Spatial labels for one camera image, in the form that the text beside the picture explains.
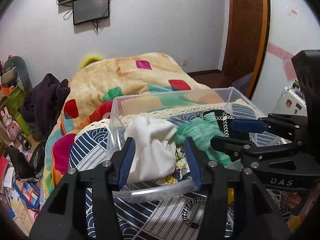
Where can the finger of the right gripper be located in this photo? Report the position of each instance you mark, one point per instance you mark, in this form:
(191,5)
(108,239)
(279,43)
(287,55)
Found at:
(229,146)
(249,126)

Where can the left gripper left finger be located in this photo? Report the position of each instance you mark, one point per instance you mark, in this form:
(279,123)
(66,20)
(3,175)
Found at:
(122,162)

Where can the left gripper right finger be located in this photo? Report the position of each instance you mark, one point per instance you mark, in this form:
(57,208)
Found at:
(198,165)

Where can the clear plastic storage box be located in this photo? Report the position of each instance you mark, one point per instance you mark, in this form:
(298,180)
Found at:
(126,108)

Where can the green knitted cloth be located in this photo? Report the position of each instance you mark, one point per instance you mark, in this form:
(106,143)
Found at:
(202,130)

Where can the white cloth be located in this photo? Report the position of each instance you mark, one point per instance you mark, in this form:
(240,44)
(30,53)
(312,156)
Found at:
(155,148)

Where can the white sticker-covered suitcase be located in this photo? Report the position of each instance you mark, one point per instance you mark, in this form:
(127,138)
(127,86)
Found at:
(291,102)

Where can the blue white patterned tablecloth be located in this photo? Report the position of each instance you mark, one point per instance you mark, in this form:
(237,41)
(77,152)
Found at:
(161,209)

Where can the colourful checked fleece blanket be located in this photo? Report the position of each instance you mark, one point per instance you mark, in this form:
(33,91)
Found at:
(92,90)

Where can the dark purple clothing pile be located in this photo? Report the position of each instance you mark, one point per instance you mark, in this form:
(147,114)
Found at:
(42,106)

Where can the brown wooden door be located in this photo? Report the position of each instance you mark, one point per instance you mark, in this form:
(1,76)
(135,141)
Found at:
(247,38)

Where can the white sliding wardrobe door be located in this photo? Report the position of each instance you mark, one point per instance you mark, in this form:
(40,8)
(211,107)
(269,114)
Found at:
(293,27)

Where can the yellow chair back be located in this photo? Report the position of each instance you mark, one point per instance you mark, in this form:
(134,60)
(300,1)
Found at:
(89,59)

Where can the pink rabbit toy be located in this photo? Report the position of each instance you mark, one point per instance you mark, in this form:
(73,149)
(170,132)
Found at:
(10,124)

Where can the green storage bag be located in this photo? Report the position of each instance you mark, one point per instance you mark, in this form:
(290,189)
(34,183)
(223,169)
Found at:
(13,98)

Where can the grey plush toy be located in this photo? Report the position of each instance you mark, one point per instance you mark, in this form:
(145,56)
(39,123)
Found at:
(15,72)

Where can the small dark wall monitor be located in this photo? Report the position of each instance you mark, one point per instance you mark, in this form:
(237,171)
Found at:
(90,10)

